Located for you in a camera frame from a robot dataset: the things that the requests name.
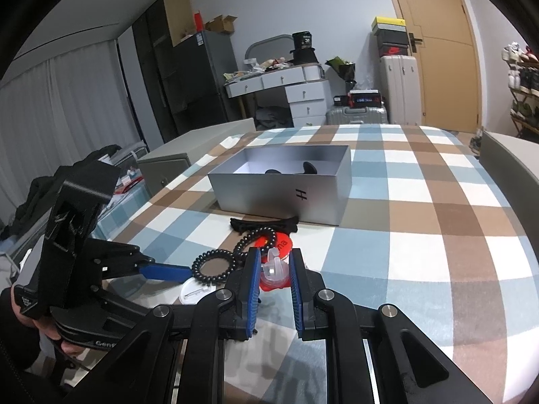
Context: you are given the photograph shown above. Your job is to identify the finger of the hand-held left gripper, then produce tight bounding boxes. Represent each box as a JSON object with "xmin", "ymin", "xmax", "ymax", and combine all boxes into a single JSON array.
[
  {"xmin": 95, "ymin": 285, "xmax": 174, "ymax": 346},
  {"xmin": 84, "ymin": 238, "xmax": 191, "ymax": 282}
]

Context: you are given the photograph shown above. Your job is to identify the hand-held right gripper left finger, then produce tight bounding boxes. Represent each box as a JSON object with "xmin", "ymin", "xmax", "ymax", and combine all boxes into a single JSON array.
[{"xmin": 63, "ymin": 247, "xmax": 264, "ymax": 404}]

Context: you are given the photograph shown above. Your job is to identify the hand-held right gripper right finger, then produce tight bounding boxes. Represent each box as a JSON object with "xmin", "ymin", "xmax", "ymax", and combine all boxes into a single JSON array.
[{"xmin": 288, "ymin": 247, "xmax": 493, "ymax": 404}]

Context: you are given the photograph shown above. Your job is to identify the clear plastic hair clip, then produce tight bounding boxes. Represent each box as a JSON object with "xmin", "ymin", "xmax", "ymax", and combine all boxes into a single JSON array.
[{"xmin": 262, "ymin": 246, "xmax": 291, "ymax": 282}]

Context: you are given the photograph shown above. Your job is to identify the white round lid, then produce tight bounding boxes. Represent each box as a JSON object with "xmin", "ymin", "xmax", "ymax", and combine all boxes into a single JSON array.
[{"xmin": 180, "ymin": 278, "xmax": 205, "ymax": 305}]

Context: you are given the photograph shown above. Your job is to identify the black spiral hair tie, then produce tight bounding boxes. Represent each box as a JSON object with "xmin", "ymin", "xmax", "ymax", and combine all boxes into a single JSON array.
[{"xmin": 191, "ymin": 250, "xmax": 231, "ymax": 283}]

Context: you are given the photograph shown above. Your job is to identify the red round case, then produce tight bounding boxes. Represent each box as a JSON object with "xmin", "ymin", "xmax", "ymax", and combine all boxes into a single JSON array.
[{"xmin": 252, "ymin": 233, "xmax": 294, "ymax": 292}]

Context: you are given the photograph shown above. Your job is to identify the black bead bracelet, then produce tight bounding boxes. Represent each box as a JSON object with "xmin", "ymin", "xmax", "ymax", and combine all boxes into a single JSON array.
[{"xmin": 233, "ymin": 227, "xmax": 278, "ymax": 262}]

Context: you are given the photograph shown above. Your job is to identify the black clip object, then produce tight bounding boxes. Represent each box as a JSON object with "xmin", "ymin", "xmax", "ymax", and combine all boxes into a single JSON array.
[{"xmin": 230, "ymin": 214, "xmax": 300, "ymax": 235}]

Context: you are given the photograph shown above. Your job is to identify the grey cardboard box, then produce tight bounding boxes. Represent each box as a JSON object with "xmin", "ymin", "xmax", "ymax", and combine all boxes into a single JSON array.
[{"xmin": 208, "ymin": 145, "xmax": 353, "ymax": 227}]

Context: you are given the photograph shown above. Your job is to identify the black hair claw clip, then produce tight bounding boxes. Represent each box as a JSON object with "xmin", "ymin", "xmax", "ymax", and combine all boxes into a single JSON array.
[{"xmin": 264, "ymin": 161, "xmax": 321, "ymax": 177}]

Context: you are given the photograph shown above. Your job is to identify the person's left forearm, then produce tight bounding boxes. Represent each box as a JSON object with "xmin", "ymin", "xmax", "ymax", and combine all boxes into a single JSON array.
[{"xmin": 0, "ymin": 290, "xmax": 68, "ymax": 404}]

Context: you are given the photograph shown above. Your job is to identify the person's left hand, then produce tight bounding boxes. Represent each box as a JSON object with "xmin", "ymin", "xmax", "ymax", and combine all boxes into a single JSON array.
[{"xmin": 10, "ymin": 285, "xmax": 83, "ymax": 358}]

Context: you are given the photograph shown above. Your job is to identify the dark clothes pile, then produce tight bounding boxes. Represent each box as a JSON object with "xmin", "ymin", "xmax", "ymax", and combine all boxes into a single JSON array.
[{"xmin": 7, "ymin": 145, "xmax": 124, "ymax": 238}]

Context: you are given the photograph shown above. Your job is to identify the white curtain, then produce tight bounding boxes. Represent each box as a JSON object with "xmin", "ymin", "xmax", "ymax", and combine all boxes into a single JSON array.
[{"xmin": 0, "ymin": 37, "xmax": 145, "ymax": 224}]

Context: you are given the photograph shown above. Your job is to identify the plaid blanket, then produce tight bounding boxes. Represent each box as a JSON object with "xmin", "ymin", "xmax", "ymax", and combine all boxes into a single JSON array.
[{"xmin": 95, "ymin": 124, "xmax": 529, "ymax": 404}]

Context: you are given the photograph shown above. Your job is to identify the dark bag under desk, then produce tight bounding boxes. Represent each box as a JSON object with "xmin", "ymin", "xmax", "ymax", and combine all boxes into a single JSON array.
[{"xmin": 254, "ymin": 107, "xmax": 294, "ymax": 131}]

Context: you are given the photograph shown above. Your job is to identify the silver suitcase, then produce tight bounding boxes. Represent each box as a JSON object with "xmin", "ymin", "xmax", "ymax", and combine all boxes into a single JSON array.
[{"xmin": 325, "ymin": 105, "xmax": 388, "ymax": 126}]

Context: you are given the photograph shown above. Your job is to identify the dark grey refrigerator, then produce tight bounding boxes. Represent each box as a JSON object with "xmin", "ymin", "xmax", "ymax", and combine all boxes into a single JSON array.
[{"xmin": 172, "ymin": 30, "xmax": 239, "ymax": 126}]

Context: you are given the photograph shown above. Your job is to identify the white desk with drawers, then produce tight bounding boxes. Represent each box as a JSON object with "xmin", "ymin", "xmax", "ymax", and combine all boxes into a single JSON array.
[{"xmin": 223, "ymin": 63, "xmax": 332, "ymax": 130}]

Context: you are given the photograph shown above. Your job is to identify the dark wardrobe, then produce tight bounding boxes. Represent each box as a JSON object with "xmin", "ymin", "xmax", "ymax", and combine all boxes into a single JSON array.
[{"xmin": 131, "ymin": 0, "xmax": 180, "ymax": 144}]

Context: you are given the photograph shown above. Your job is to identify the black box with red edge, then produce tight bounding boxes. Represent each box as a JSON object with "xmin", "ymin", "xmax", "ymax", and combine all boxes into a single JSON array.
[{"xmin": 347, "ymin": 89, "xmax": 383, "ymax": 108}]

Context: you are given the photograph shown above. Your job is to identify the desk clutter pile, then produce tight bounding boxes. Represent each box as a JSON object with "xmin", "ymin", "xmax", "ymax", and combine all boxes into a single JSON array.
[{"xmin": 225, "ymin": 56, "xmax": 294, "ymax": 83}]

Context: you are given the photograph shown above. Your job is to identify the white upright suitcase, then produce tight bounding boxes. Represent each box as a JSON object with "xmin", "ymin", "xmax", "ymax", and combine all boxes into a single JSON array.
[{"xmin": 380, "ymin": 55, "xmax": 422, "ymax": 125}]

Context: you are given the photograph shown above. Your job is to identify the dark wrapped flower bouquet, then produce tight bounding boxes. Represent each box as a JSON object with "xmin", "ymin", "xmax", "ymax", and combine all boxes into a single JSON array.
[{"xmin": 324, "ymin": 56, "xmax": 357, "ymax": 93}]

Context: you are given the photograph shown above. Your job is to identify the oval mirror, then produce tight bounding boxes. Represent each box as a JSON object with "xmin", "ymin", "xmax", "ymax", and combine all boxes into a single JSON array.
[{"xmin": 245, "ymin": 36, "xmax": 294, "ymax": 67}]

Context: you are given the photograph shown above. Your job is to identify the black printed box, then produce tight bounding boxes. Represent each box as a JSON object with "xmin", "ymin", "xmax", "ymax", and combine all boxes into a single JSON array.
[{"xmin": 290, "ymin": 31, "xmax": 319, "ymax": 66}]

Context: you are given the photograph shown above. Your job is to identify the plain grey cabinet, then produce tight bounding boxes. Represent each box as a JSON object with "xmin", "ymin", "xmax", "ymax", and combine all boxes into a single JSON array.
[{"xmin": 479, "ymin": 130, "xmax": 539, "ymax": 207}]

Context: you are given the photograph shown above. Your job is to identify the open cardboard box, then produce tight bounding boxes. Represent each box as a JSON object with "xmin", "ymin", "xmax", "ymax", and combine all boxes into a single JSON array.
[{"xmin": 205, "ymin": 15, "xmax": 237, "ymax": 35}]

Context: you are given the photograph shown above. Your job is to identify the flat cardboard sheet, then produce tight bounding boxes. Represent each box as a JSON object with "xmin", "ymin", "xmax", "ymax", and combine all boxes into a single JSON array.
[{"xmin": 162, "ymin": 0, "xmax": 197, "ymax": 48}]

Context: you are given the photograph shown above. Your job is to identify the black and red shoe box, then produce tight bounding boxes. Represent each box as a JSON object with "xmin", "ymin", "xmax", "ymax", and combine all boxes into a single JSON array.
[{"xmin": 378, "ymin": 45, "xmax": 412, "ymax": 58}]

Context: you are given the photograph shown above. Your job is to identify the grey shoe box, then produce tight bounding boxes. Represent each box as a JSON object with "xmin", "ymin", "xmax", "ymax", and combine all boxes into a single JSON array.
[{"xmin": 374, "ymin": 31, "xmax": 409, "ymax": 47}]

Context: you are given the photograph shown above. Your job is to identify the wooden door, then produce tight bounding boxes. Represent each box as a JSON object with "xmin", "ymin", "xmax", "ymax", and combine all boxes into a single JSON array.
[{"xmin": 378, "ymin": 0, "xmax": 483, "ymax": 132}]

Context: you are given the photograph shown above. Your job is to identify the yellow shoe box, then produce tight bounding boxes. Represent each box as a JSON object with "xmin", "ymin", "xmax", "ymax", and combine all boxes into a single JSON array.
[{"xmin": 371, "ymin": 16, "xmax": 407, "ymax": 35}]

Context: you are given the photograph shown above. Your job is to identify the wooden shoe rack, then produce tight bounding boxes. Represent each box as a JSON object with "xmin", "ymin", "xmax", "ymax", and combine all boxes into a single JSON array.
[{"xmin": 509, "ymin": 61, "xmax": 539, "ymax": 140}]

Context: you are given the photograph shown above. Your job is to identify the rows of shoes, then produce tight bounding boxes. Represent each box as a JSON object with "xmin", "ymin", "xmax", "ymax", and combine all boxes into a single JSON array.
[{"xmin": 501, "ymin": 41, "xmax": 539, "ymax": 119}]

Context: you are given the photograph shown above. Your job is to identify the grey cabinet with handle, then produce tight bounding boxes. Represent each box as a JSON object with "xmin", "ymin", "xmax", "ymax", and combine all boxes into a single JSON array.
[{"xmin": 137, "ymin": 118, "xmax": 257, "ymax": 200}]

